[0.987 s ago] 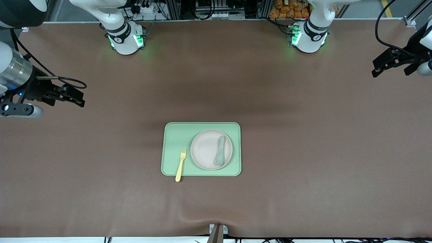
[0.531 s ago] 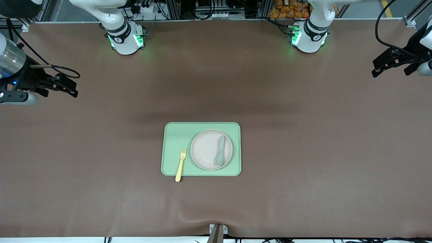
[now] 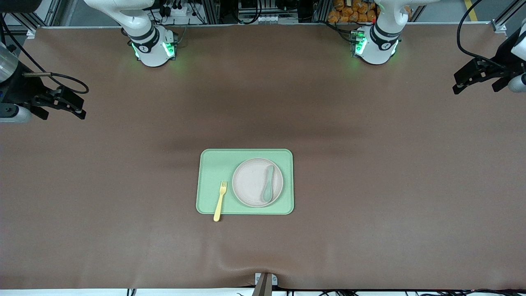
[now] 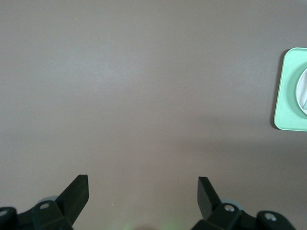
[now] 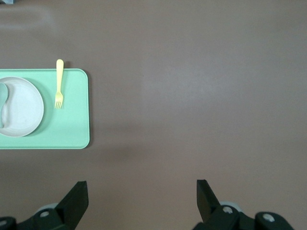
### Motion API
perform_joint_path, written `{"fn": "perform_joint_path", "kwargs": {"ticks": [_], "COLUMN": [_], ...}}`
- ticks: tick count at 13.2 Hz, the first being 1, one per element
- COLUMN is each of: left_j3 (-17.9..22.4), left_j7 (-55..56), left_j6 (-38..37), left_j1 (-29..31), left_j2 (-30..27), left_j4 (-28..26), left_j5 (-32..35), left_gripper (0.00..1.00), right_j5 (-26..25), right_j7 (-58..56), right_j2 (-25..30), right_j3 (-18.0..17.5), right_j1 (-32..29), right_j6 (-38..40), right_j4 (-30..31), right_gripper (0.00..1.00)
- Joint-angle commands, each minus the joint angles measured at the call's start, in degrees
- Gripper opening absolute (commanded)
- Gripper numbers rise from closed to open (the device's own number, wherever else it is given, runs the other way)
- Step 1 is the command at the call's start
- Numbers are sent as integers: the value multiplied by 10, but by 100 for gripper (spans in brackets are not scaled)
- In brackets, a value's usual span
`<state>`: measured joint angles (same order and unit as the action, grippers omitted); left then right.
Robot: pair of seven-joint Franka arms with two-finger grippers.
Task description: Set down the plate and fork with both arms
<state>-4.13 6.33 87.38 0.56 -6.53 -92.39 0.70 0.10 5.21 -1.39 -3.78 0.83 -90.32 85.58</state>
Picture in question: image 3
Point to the brown table cover mat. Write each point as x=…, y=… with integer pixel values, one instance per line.
x=123, y=185

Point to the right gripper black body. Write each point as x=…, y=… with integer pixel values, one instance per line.
x=21, y=89

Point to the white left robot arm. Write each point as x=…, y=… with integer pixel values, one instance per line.
x=380, y=45

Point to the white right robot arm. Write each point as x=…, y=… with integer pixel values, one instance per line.
x=148, y=45

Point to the beige round plate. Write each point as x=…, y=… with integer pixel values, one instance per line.
x=248, y=183

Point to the white power strip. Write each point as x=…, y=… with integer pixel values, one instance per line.
x=174, y=9

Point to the sage green plastic spoon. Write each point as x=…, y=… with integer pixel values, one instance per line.
x=267, y=193

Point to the orange snack packets pile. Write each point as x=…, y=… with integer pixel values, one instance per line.
x=349, y=12

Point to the yellow plastic fork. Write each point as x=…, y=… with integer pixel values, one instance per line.
x=220, y=203

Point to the white connector block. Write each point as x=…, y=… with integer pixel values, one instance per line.
x=261, y=18

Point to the light green rectangular tray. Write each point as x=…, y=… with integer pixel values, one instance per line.
x=213, y=168

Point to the aluminium frame profile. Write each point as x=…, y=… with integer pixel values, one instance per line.
x=503, y=20
x=24, y=20

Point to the grey metal bracket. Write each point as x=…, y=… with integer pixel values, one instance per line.
x=265, y=283

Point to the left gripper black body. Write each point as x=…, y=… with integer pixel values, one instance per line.
x=505, y=56

